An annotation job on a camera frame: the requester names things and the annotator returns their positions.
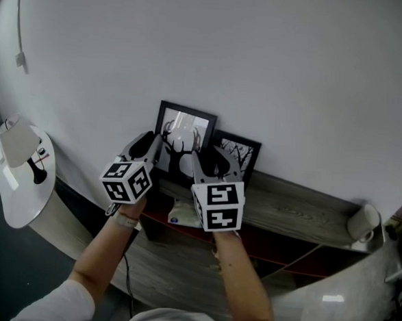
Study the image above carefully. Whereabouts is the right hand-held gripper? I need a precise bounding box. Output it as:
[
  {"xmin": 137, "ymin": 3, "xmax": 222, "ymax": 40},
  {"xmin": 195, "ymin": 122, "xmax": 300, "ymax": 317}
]
[{"xmin": 185, "ymin": 143, "xmax": 250, "ymax": 235}]

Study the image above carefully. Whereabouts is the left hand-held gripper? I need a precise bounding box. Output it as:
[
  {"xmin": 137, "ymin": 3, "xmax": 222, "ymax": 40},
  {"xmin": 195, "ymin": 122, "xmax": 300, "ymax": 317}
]
[{"xmin": 97, "ymin": 127, "xmax": 164, "ymax": 208}]

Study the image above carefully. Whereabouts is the tree picture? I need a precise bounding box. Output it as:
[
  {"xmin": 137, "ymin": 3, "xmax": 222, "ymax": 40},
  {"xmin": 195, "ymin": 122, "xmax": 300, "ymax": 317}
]
[{"xmin": 208, "ymin": 128, "xmax": 264, "ymax": 192}]

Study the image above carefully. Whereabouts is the deer picture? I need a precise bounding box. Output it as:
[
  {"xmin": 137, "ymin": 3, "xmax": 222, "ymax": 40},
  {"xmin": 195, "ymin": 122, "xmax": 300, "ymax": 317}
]
[{"xmin": 150, "ymin": 100, "xmax": 219, "ymax": 190}]

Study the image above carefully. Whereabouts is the person's right forearm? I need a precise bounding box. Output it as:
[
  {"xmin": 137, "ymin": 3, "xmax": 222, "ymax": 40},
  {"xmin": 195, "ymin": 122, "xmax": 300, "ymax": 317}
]
[{"xmin": 206, "ymin": 229, "xmax": 284, "ymax": 321}]

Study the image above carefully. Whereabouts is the person's left forearm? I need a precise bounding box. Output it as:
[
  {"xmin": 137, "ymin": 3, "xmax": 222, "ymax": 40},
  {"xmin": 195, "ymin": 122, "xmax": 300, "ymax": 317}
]
[{"xmin": 66, "ymin": 195, "xmax": 147, "ymax": 311}]

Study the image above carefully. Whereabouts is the grey wooden console table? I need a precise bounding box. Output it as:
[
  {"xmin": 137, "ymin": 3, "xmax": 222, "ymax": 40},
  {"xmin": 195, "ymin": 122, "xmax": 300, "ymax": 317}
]
[{"xmin": 105, "ymin": 159, "xmax": 390, "ymax": 321}]

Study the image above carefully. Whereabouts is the white plastic tissue pack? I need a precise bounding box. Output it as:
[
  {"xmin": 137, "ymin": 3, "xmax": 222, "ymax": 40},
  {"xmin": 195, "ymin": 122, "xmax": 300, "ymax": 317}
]
[{"xmin": 167, "ymin": 197, "xmax": 205, "ymax": 229}]

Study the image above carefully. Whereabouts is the black table lamp white shade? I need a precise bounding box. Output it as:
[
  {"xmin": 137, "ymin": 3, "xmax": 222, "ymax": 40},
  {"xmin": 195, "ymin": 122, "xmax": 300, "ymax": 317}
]
[{"xmin": 0, "ymin": 112, "xmax": 52, "ymax": 186}]

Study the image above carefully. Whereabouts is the white round side table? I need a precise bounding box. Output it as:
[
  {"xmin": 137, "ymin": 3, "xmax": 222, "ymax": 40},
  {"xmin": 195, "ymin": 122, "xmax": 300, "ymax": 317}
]
[{"xmin": 0, "ymin": 123, "xmax": 101, "ymax": 263}]

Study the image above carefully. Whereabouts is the white mug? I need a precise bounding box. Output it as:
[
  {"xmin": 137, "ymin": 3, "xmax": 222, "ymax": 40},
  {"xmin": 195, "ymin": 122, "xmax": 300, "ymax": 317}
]
[{"xmin": 346, "ymin": 203, "xmax": 381, "ymax": 245}]

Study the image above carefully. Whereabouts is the person's white shirt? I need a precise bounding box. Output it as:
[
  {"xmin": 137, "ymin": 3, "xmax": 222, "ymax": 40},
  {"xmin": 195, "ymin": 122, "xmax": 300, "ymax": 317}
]
[{"xmin": 9, "ymin": 275, "xmax": 237, "ymax": 321}]

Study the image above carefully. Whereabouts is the white background table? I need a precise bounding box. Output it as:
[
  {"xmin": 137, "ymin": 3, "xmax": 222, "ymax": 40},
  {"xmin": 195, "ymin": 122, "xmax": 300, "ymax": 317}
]
[{"xmin": 384, "ymin": 261, "xmax": 402, "ymax": 284}]

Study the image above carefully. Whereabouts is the grey strap loop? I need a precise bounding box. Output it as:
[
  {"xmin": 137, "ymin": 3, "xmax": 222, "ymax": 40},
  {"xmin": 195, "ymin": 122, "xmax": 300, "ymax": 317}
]
[{"xmin": 105, "ymin": 201, "xmax": 122, "ymax": 217}]

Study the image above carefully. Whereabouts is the black cable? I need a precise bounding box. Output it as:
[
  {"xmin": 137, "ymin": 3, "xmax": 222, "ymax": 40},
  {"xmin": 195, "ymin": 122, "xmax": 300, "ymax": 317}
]
[{"xmin": 117, "ymin": 228, "xmax": 140, "ymax": 320}]

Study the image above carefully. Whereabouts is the white wall cable conduit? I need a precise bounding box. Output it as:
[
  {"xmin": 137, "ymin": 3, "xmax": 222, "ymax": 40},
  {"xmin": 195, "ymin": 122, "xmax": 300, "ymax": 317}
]
[{"xmin": 12, "ymin": 0, "xmax": 35, "ymax": 75}]

